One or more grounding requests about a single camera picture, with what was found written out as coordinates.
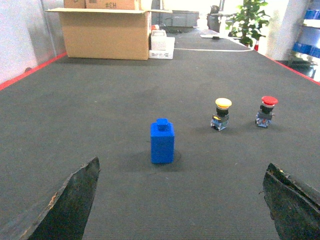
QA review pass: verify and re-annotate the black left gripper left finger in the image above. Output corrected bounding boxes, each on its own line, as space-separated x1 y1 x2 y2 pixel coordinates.
20 157 100 240

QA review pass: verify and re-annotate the large open cardboard box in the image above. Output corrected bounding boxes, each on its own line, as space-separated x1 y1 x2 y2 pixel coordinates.
45 0 173 61

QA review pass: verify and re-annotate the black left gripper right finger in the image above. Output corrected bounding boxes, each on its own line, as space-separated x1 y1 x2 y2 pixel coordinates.
262 163 320 240

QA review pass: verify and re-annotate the red white traffic cone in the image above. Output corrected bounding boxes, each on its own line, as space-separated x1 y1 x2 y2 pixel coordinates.
253 39 260 52

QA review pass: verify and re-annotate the grey crate far end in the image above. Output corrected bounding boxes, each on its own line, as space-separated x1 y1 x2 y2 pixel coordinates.
151 10 199 28

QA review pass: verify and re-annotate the green potted plant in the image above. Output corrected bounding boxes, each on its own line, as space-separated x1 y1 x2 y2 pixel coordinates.
226 0 271 48

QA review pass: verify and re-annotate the red mushroom push button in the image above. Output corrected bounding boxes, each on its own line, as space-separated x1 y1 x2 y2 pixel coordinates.
255 95 279 128

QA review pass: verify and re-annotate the white paper with black item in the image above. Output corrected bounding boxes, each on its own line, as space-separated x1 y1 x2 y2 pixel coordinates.
200 34 225 40

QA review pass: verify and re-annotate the white small boxes stack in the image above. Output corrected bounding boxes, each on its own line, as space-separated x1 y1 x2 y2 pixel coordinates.
149 30 176 60

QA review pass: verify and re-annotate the blue plastic block part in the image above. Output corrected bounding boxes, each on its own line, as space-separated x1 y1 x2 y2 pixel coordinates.
150 118 175 164

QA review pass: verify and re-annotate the yellow mushroom push button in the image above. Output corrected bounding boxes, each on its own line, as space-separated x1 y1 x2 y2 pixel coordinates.
210 97 232 132

